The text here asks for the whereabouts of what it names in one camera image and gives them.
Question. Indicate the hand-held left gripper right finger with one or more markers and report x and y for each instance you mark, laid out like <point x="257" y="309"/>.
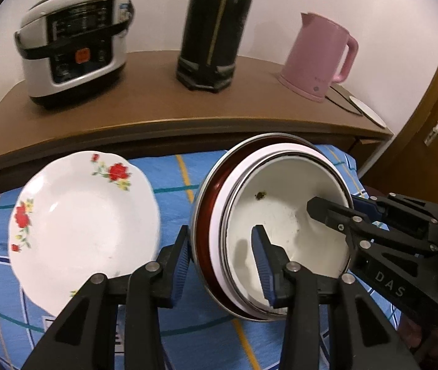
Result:
<point x="263" y="262"/>

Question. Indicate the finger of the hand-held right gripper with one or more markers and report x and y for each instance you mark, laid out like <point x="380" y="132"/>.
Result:
<point x="327" y="212"/>
<point x="365" y="205"/>

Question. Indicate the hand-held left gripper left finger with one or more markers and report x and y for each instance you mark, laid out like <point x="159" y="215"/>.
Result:
<point x="180" y="262"/>

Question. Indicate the white enamel bowl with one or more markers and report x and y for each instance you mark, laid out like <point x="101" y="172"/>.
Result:
<point x="280" y="185"/>

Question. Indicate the white plate red flowers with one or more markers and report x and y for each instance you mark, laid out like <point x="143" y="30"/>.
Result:
<point x="88" y="223"/>

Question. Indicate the white round kettle base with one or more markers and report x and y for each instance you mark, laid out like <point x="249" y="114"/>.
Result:
<point x="367" y="111"/>

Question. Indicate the brown wooden door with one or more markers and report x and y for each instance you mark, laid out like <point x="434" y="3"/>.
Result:
<point x="415" y="84"/>

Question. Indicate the pink electric kettle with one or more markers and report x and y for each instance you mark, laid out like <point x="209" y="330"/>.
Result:
<point x="315" y="57"/>

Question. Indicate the brown wooden cabinet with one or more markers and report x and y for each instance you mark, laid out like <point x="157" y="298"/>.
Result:
<point x="145" y="100"/>

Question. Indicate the tall black thermos flask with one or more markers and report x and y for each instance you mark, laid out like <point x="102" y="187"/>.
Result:
<point x="215" y="27"/>

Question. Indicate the silver black rice cooker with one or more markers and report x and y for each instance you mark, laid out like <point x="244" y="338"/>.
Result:
<point x="72" y="46"/>

